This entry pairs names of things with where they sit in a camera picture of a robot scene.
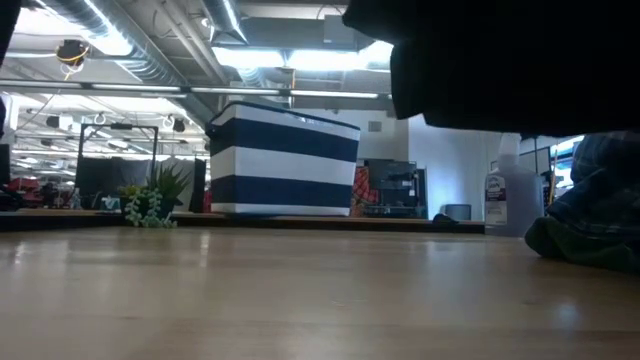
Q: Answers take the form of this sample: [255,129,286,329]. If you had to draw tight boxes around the blue plaid shirt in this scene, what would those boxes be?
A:
[547,130,640,236]

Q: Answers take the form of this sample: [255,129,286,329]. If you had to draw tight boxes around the navy white striped fabric bin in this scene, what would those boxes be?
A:
[203,99,362,217]

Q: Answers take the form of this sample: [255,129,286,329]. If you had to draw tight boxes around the yellow black cable reel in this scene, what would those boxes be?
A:
[54,38,91,66]

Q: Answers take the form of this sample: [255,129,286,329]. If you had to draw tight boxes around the LED light bar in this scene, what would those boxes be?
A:
[0,78,394,104]

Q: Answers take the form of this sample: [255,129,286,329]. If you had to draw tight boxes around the small grey bin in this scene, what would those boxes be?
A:
[442,203,473,221]

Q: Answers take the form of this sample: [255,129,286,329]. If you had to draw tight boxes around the dark green button shirt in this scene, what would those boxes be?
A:
[524,215,640,274]

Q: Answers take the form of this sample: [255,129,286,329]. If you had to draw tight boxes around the black aluminium table frame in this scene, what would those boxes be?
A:
[0,209,486,235]

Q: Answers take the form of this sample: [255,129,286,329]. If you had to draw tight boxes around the dark equipment cabinet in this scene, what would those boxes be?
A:
[367,158,430,219]

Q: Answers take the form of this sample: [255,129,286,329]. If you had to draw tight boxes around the clear spray bottle blue nozzle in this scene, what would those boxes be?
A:
[483,132,545,237]

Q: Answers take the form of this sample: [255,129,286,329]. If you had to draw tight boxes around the yellow hanging cord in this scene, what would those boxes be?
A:
[548,148,560,204]

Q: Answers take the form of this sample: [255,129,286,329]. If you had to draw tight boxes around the orange red object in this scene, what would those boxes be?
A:
[349,165,374,217]

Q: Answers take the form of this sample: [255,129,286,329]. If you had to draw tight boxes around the black rectangular stand frame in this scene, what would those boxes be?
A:
[74,123,160,206]

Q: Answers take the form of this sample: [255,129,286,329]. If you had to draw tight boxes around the black knit garment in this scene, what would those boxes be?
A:
[342,0,640,139]

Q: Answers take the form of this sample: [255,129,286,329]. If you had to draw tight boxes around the small green succulent plant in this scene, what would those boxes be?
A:
[117,162,194,230]

